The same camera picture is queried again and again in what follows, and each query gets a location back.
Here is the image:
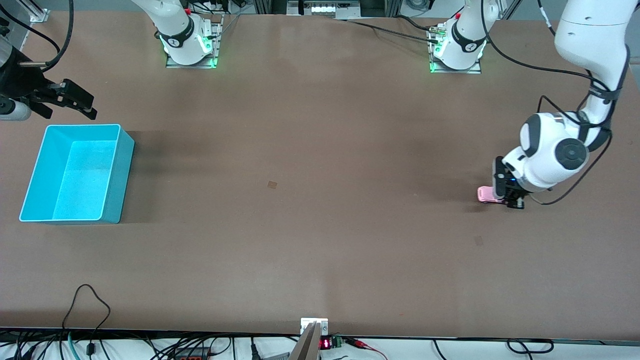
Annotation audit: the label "teal plastic bin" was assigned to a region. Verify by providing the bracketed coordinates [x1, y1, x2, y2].
[19, 123, 136, 225]

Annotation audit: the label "red and black clip leads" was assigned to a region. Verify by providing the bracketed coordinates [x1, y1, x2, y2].
[343, 337, 388, 360]

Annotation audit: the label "aluminium profile bar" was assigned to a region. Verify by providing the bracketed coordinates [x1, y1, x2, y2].
[289, 322, 322, 360]

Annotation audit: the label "grey equipment box with lights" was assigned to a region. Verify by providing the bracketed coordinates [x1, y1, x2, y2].
[286, 0, 362, 20]

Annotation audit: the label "aluminium frame corner post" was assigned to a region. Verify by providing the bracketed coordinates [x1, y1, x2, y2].
[17, 0, 52, 24]

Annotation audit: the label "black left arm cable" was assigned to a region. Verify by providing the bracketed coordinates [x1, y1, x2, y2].
[480, 0, 630, 206]

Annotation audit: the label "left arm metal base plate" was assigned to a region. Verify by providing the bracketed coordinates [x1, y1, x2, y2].
[426, 24, 483, 75]

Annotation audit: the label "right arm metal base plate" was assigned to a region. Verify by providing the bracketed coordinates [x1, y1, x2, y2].
[165, 14, 224, 70]

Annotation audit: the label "black coiled floor cable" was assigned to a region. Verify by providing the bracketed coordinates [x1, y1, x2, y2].
[506, 338, 555, 355]

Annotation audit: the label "thin black looped cable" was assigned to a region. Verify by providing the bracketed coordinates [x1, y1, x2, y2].
[62, 284, 112, 357]

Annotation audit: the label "black cable pair on table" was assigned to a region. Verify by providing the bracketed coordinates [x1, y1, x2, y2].
[345, 15, 441, 45]

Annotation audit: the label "white metal table bracket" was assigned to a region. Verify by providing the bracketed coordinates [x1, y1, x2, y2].
[300, 317, 329, 336]

